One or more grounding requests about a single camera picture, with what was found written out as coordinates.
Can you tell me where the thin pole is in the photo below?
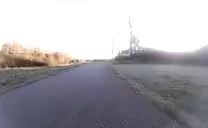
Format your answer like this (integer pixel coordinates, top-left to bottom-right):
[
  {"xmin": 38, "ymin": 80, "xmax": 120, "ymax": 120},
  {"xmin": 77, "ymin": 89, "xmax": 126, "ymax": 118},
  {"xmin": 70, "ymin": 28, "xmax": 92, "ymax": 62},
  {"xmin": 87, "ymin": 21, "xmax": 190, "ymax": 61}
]
[{"xmin": 111, "ymin": 37, "xmax": 115, "ymax": 61}]

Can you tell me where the dark hedge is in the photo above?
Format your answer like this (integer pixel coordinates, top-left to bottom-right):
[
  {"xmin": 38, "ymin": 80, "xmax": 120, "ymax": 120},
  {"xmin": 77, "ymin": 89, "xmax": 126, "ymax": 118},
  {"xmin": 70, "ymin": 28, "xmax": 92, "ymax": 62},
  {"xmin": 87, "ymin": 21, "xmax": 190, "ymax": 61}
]
[{"xmin": 112, "ymin": 45, "xmax": 208, "ymax": 66}]

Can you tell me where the grey asphalt road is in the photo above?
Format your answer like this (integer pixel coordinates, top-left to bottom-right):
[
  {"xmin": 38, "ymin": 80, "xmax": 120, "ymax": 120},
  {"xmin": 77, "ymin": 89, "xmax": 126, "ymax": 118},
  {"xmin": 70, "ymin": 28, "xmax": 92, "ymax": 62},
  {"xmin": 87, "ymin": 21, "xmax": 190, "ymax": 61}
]
[{"xmin": 0, "ymin": 62, "xmax": 186, "ymax": 128}]

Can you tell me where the bare tree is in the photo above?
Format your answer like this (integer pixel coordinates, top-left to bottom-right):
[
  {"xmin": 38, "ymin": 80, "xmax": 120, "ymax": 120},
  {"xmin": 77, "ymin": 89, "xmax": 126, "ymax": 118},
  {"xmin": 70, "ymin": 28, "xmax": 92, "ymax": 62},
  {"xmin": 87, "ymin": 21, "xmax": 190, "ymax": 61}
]
[{"xmin": 126, "ymin": 16, "xmax": 142, "ymax": 58}]

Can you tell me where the frosty grass verge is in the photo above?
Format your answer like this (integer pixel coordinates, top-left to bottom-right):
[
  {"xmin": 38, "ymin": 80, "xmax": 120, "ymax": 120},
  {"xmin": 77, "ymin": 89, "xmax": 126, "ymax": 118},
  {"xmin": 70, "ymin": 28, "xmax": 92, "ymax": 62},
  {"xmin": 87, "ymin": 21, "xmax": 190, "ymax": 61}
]
[{"xmin": 0, "ymin": 63, "xmax": 88, "ymax": 98}]

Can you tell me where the row of brown bushes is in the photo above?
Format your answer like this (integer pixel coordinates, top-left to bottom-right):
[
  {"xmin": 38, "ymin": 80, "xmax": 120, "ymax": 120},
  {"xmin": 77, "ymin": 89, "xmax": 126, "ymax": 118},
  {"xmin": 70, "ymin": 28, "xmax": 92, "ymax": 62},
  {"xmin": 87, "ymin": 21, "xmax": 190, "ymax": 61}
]
[{"xmin": 0, "ymin": 41, "xmax": 87, "ymax": 70}]

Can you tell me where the frosty grass field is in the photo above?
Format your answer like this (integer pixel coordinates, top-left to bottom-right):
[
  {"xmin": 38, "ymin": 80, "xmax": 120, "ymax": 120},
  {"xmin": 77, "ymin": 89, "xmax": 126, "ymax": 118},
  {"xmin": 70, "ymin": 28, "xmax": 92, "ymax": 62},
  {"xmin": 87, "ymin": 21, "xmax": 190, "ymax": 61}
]
[{"xmin": 106, "ymin": 63, "xmax": 208, "ymax": 128}]

